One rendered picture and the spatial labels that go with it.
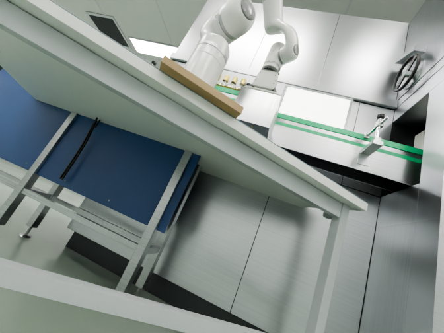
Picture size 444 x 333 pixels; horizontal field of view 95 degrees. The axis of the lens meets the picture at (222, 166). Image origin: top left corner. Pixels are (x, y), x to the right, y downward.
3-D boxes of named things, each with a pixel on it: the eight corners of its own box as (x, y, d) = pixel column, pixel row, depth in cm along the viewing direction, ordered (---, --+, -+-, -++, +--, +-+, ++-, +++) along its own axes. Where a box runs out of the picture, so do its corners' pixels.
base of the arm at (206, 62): (221, 100, 61) (242, 55, 66) (162, 65, 57) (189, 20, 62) (207, 123, 79) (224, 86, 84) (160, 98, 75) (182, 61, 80)
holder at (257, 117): (263, 156, 103) (273, 131, 107) (269, 127, 77) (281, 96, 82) (232, 147, 107) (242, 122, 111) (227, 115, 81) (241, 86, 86)
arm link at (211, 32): (207, 36, 65) (234, -11, 72) (180, 58, 79) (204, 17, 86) (232, 65, 72) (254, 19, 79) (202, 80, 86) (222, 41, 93)
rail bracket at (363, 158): (365, 168, 97) (373, 129, 103) (388, 152, 81) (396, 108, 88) (355, 164, 98) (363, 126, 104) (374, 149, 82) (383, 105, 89)
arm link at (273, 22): (300, -11, 89) (302, 61, 92) (270, 9, 102) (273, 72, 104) (289, -21, 84) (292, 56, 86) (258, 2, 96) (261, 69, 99)
